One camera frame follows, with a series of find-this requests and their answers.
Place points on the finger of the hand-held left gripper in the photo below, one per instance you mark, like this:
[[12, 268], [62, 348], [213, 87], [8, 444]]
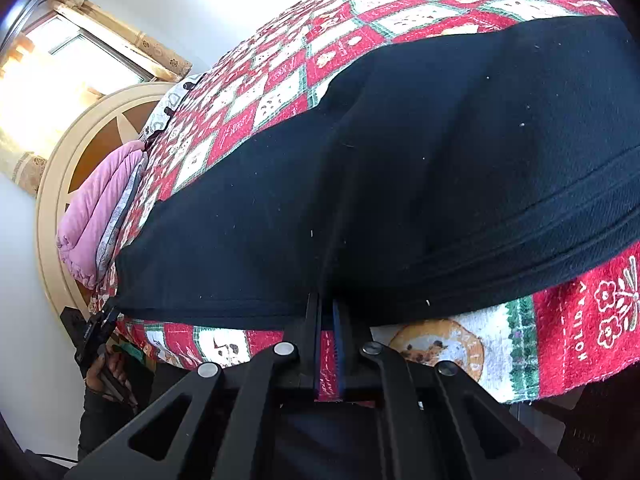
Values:
[[97, 332]]

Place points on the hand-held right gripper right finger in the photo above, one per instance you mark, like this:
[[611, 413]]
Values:
[[340, 350]]

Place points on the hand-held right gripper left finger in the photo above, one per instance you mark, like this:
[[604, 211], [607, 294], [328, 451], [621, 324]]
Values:
[[316, 360]]

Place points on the black pants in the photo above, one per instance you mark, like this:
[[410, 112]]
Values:
[[400, 160]]

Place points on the person's left hand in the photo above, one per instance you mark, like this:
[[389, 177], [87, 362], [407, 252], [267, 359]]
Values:
[[111, 364]]

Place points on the person's dark clothing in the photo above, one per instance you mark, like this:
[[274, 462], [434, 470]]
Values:
[[100, 430]]

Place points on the pink folded quilt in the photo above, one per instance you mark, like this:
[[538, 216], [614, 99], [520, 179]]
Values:
[[95, 220]]

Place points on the grey patterned cloth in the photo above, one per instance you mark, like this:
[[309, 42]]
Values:
[[117, 220]]

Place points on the cream wooden headboard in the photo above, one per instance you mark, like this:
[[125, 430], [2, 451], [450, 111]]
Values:
[[70, 160]]

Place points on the white black patterned pillow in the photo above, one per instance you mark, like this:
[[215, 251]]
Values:
[[167, 107]]

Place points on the golden patterned curtain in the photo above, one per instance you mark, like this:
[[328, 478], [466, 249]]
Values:
[[150, 50]]

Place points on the window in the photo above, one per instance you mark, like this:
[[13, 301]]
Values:
[[65, 45]]

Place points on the red checked printed blanket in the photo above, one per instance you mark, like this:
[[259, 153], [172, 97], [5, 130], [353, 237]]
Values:
[[350, 20]]

